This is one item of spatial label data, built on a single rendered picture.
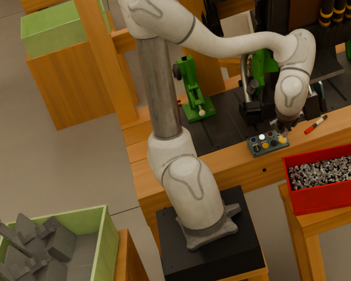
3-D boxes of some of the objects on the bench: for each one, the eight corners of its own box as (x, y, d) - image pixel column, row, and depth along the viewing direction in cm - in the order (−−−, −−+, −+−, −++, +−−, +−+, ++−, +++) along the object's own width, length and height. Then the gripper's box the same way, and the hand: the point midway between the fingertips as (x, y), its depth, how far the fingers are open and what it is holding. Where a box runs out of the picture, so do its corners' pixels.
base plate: (431, 81, 265) (430, 76, 264) (179, 166, 262) (178, 163, 261) (383, 40, 300) (383, 37, 298) (161, 116, 297) (160, 112, 296)
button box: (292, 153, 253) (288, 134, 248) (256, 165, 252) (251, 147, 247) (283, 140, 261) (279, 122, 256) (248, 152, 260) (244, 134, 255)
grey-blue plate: (328, 111, 263) (323, 82, 255) (323, 113, 263) (318, 84, 255) (319, 100, 271) (315, 72, 263) (315, 102, 271) (310, 74, 263)
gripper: (274, 125, 221) (271, 148, 244) (309, 113, 222) (303, 137, 244) (266, 106, 224) (264, 131, 246) (301, 95, 224) (296, 120, 247)
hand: (284, 131), depth 242 cm, fingers closed
